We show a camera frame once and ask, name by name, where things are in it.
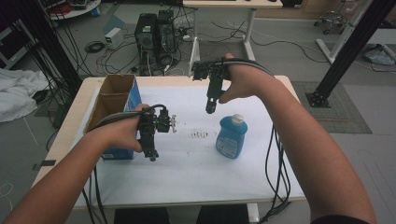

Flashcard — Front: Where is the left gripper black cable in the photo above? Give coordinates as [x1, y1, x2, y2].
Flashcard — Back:
[81, 104, 168, 224]

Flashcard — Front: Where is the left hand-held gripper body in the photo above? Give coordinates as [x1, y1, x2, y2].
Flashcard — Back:
[136, 106, 173, 162]

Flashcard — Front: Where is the blue bottle with white cap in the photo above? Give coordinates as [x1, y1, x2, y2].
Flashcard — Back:
[215, 113, 249, 160]

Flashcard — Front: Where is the blue cardboard box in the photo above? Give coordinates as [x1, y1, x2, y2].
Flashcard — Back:
[83, 73, 143, 161]

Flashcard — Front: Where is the black computer tower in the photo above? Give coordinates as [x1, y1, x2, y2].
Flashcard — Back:
[134, 12, 159, 77]
[154, 9, 179, 64]

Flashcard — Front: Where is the row of small dark pieces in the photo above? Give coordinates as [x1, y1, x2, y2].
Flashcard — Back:
[189, 130, 210, 140]

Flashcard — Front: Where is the blue cloth bundle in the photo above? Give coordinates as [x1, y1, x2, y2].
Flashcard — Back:
[363, 43, 396, 67]

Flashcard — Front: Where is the white table mat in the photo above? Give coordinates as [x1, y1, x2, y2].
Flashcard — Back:
[74, 85, 306, 209]

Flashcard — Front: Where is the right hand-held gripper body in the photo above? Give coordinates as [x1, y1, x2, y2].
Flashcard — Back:
[199, 58, 232, 115]

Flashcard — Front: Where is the white metal desk leg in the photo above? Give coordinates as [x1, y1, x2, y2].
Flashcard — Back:
[315, 0, 375, 65]

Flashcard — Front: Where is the black metal stand beam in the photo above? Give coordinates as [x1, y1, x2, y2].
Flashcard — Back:
[305, 0, 396, 109]

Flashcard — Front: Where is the black stand with cables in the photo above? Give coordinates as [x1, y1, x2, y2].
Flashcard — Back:
[0, 0, 84, 96]

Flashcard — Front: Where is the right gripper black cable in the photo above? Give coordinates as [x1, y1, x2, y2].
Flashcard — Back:
[221, 57, 292, 224]

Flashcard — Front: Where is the white desk with metal legs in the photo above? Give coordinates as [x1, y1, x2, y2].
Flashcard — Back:
[182, 0, 284, 77]

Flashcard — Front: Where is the white cloth heap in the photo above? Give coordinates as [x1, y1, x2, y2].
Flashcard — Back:
[0, 67, 50, 123]

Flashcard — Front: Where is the person's right hand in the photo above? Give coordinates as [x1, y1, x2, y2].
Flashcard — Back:
[218, 52, 275, 105]

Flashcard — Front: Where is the person's dark sleeve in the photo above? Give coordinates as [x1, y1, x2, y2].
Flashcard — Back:
[310, 214, 372, 224]

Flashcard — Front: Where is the thin white floor cable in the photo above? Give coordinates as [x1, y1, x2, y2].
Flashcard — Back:
[0, 181, 15, 213]

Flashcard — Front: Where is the round white table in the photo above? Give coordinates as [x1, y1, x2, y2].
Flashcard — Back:
[46, 0, 103, 21]

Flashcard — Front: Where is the black tape strip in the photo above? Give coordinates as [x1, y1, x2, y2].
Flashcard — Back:
[31, 159, 57, 172]

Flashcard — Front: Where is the small white device box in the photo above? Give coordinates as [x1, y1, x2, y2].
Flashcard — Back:
[104, 26, 125, 50]

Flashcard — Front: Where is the wheeled metal stool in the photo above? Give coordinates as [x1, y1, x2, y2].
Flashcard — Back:
[313, 9, 348, 35]

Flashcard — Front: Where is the grey floor mat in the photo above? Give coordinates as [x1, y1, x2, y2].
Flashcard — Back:
[290, 80, 374, 135]

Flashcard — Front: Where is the white table leg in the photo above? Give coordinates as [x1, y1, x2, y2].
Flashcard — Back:
[247, 203, 261, 224]

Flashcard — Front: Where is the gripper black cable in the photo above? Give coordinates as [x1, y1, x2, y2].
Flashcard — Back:
[81, 104, 168, 224]
[221, 57, 292, 224]

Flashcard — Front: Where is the coiled black cable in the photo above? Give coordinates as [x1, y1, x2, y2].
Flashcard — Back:
[84, 40, 106, 54]

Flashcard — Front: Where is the person's left hand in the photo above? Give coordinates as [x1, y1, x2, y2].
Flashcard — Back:
[102, 103, 151, 154]

